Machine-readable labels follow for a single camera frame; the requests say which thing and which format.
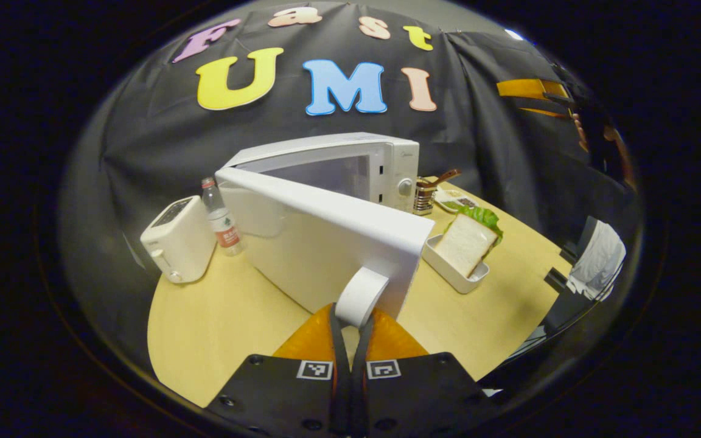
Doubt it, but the metal mesh utensil holder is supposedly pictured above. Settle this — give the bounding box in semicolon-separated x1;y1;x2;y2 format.
413;178;438;216

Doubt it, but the white divided dish with grains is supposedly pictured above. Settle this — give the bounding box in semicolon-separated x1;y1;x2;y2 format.
434;189;480;214

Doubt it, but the white rectangular tray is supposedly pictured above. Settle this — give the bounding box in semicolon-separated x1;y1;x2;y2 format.
422;234;490;295

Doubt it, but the white toaster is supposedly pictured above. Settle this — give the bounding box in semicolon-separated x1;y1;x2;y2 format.
140;195;217;285

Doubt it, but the white microwave oven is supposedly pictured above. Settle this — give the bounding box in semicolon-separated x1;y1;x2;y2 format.
214;131;436;330

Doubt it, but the white cloth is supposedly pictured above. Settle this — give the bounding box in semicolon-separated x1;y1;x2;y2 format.
567;219;627;302

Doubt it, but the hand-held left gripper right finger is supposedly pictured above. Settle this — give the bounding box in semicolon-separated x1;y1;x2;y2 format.
350;307;503;436

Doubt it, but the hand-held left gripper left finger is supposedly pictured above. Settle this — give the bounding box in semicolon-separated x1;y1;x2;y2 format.
206;302;351;436

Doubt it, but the sandwich with green lettuce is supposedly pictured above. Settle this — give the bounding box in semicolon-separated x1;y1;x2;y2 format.
434;206;504;279

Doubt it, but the brown wooden spoon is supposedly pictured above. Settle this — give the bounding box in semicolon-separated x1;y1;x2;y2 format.
422;169;462;190

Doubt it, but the clear plastic water bottle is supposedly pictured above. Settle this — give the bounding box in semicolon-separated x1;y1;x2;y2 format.
201;177;245;257

